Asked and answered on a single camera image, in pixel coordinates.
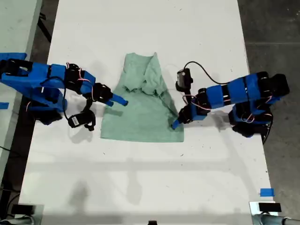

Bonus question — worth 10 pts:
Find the pale green T-shirt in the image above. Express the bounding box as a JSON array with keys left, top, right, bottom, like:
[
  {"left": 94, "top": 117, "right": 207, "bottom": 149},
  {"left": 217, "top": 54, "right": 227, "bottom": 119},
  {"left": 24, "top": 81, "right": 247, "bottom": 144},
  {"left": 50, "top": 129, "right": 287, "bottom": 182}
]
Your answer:
[{"left": 100, "top": 52, "right": 185, "bottom": 143}]

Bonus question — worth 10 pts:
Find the black metal strut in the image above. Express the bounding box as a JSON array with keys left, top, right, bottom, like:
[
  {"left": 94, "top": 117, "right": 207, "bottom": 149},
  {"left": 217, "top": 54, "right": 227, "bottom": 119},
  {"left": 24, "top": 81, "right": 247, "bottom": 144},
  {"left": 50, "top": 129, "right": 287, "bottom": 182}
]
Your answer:
[{"left": 38, "top": 13, "right": 53, "bottom": 43}]

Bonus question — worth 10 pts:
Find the long blue tape strip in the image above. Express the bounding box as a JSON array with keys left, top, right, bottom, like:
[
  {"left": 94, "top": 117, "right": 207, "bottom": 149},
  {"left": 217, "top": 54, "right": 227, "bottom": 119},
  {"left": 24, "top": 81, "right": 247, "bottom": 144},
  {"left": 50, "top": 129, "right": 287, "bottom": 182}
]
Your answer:
[{"left": 0, "top": 52, "right": 27, "bottom": 61}]

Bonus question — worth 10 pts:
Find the blue tape rectangle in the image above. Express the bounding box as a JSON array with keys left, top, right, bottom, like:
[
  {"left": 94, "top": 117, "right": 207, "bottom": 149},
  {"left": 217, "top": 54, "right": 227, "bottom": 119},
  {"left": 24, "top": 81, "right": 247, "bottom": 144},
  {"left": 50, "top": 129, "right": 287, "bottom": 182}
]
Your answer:
[{"left": 260, "top": 188, "right": 275, "bottom": 197}]

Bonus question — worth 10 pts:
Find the small black box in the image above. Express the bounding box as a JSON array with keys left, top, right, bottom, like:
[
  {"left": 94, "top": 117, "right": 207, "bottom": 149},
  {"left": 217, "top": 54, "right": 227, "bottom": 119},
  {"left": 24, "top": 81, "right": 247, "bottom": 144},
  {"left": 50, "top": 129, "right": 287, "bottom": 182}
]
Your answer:
[
  {"left": 258, "top": 202, "right": 282, "bottom": 212},
  {"left": 11, "top": 204, "right": 36, "bottom": 214}
]

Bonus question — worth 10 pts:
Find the grey tube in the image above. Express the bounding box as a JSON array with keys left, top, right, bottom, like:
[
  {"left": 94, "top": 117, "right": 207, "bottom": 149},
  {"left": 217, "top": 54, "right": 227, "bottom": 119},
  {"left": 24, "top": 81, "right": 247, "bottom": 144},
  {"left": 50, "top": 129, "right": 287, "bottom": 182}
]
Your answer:
[{"left": 252, "top": 213, "right": 300, "bottom": 225}]

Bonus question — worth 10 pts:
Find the black camera stalk, gripper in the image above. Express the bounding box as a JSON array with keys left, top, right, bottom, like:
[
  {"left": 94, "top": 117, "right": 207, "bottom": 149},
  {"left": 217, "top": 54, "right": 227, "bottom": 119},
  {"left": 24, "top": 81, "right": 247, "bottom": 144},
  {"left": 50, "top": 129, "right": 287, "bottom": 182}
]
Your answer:
[
  {"left": 81, "top": 97, "right": 94, "bottom": 115},
  {"left": 184, "top": 88, "right": 199, "bottom": 105}
]

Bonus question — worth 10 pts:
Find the black camera box, gripper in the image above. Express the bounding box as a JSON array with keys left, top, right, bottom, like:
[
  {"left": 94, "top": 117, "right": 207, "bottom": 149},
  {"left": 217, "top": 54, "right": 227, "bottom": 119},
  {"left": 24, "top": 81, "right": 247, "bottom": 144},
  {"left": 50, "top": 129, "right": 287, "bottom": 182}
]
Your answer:
[
  {"left": 67, "top": 110, "right": 96, "bottom": 132},
  {"left": 175, "top": 67, "right": 194, "bottom": 92}
]

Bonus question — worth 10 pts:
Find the black arm base cable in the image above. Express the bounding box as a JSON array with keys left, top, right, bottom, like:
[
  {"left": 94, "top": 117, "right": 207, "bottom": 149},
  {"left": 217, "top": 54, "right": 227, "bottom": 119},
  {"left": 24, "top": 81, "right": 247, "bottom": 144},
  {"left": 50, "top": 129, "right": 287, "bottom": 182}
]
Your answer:
[{"left": 262, "top": 112, "right": 274, "bottom": 145}]

